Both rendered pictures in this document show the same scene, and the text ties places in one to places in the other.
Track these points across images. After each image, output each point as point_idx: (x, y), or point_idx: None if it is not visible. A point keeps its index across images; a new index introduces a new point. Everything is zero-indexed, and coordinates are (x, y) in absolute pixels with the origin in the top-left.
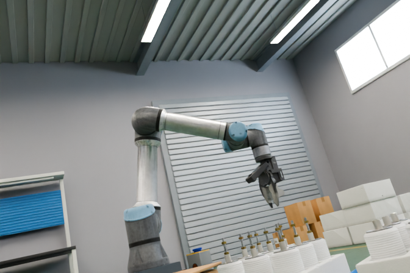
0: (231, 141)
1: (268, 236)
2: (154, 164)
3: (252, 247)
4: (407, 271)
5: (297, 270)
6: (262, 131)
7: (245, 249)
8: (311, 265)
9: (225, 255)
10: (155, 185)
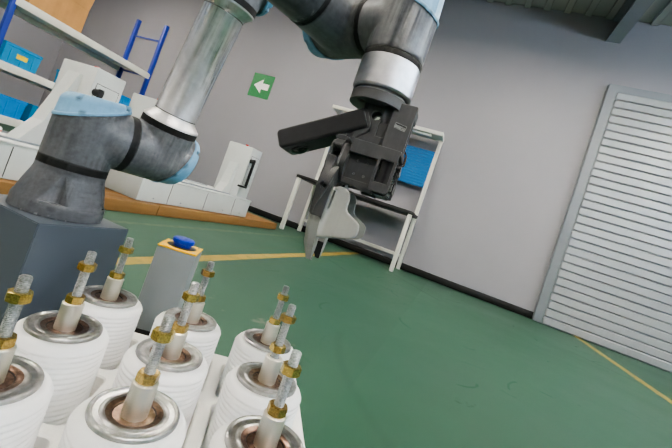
0: None
1: (185, 310)
2: (200, 45)
3: (66, 296)
4: None
5: None
6: (410, 3)
7: (193, 303)
8: None
9: (107, 276)
10: (188, 87)
